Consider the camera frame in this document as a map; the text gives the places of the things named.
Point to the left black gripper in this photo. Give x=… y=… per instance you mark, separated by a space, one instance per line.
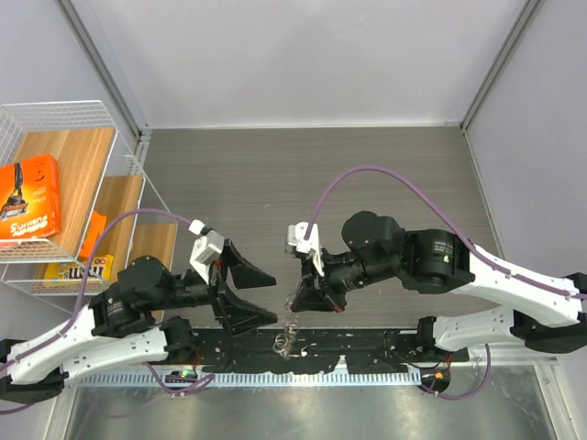
x=239 y=316

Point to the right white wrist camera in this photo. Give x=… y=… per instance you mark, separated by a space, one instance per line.
x=303 y=241

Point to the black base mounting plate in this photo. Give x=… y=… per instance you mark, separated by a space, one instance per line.
x=314 y=350

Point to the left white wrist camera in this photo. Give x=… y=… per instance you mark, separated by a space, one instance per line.
x=207 y=248

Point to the small orange packet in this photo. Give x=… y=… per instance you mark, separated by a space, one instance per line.
x=96 y=227

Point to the white wire shelf rack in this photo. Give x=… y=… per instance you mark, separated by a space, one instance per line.
x=99 y=170

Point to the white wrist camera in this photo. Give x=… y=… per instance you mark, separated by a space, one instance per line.
x=207 y=248
x=303 y=241

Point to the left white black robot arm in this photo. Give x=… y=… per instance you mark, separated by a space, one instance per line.
x=117 y=327

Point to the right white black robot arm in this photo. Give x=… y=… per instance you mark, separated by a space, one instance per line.
x=544 y=313

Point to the metal disc with key rings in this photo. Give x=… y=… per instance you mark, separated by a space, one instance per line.
x=284 y=341

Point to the yellow candy bag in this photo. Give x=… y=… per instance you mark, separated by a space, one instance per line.
x=100 y=270

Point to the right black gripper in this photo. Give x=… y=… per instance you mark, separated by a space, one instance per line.
x=317 y=292

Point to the white slotted cable duct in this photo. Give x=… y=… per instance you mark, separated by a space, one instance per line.
x=338 y=377

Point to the orange product box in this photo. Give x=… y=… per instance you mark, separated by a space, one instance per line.
x=30 y=198

